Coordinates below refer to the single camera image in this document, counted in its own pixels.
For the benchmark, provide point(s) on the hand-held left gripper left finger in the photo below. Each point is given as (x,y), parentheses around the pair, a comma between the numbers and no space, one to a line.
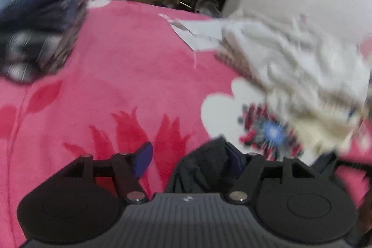
(144,159)

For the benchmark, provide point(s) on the dark blue clothes pile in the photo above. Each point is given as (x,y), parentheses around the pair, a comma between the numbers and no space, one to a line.
(43,18)

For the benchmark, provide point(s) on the dark grey pants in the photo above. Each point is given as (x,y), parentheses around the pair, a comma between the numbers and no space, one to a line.
(200,169)

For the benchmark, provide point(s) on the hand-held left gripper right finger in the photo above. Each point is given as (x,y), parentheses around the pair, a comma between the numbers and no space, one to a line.
(234,162)

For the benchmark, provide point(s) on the pink floral blanket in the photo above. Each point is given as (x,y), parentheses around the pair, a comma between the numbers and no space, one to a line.
(130,76)

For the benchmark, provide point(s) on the houndstooth patterned garment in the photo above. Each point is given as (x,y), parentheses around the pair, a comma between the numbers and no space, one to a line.
(235,62)

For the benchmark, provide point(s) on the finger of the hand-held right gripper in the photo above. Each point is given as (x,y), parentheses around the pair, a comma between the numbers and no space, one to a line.
(327,165)

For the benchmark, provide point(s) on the white garment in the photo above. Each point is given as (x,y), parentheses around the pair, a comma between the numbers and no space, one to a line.
(334,62)

